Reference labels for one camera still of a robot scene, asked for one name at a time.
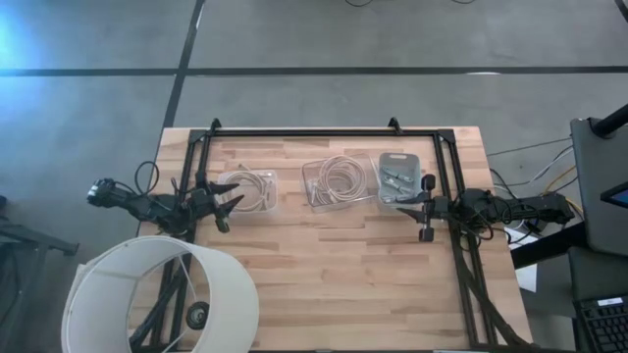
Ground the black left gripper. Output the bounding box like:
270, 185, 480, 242
188, 169, 246, 234

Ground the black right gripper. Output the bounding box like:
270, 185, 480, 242
393, 173, 450, 243

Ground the small light grey cable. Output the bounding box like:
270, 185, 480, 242
384, 179, 417, 195

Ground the light grey braided cable bundle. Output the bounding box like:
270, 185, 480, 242
382, 166, 413, 181

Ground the thick beige cable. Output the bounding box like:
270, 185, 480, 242
226, 170, 276, 212

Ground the small clear plastic bin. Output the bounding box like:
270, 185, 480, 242
216, 169, 280, 215

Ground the large clear plastic bin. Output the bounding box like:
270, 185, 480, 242
299, 154, 382, 215

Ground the white lampshade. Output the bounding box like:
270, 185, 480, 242
60, 234, 261, 353

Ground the black lamp socket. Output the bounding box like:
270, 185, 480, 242
184, 300, 212, 331

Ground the white paper sheet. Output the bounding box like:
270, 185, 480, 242
504, 226, 540, 293

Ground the black metal beam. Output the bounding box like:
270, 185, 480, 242
509, 221, 590, 270

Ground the black metal stand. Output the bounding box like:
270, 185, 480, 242
0, 195, 80, 353

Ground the small dark screen device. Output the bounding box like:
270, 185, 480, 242
600, 180, 628, 210

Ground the black pole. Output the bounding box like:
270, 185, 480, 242
591, 102, 628, 138

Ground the black keyboard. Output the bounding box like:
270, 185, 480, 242
572, 293, 628, 353

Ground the grey opaque bin with handle slot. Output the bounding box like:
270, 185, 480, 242
376, 151, 423, 208

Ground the black aluminium table frame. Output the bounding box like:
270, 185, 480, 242
128, 116, 544, 353

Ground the grey floor cable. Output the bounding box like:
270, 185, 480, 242
486, 137, 573, 158

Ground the yellow floor cable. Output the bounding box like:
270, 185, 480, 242
544, 164, 579, 193

